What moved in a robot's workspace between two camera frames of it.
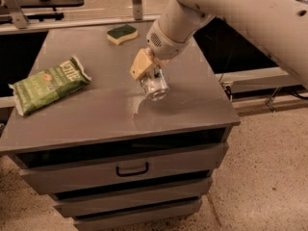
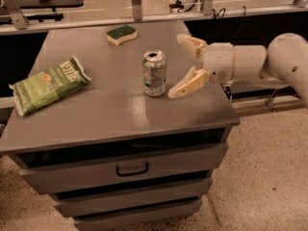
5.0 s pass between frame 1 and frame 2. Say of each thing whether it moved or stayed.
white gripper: moved
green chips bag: stayed
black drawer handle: stayed
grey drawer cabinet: stayed
